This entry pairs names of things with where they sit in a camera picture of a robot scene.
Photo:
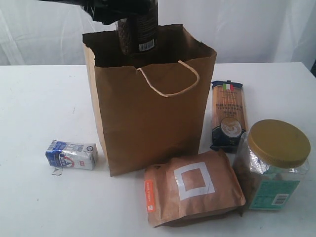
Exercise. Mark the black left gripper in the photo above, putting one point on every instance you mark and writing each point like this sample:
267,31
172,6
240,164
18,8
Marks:
98,11

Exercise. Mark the dark tea clear can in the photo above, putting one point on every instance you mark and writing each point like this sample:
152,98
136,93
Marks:
138,34

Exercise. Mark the gold lid clear jar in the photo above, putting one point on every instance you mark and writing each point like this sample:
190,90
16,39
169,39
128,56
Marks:
270,163

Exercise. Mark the brown paper bag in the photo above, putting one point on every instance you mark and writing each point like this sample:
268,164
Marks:
148,107

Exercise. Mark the white backdrop curtain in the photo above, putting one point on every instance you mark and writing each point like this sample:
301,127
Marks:
241,31

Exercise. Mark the blue white milk carton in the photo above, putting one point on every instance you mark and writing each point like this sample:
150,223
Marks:
72,155

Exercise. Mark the spaghetti packet with Italian flag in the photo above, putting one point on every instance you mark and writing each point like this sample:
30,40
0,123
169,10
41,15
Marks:
228,121

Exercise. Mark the brown kraft pouch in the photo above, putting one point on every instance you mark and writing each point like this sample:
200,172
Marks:
192,188

